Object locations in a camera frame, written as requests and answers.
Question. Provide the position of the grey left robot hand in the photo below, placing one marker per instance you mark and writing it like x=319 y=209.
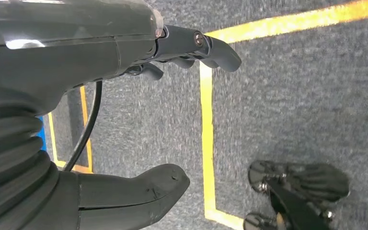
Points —
x=60 y=47

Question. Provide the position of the yellow floor tape outline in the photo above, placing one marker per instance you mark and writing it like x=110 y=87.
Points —
x=206 y=143

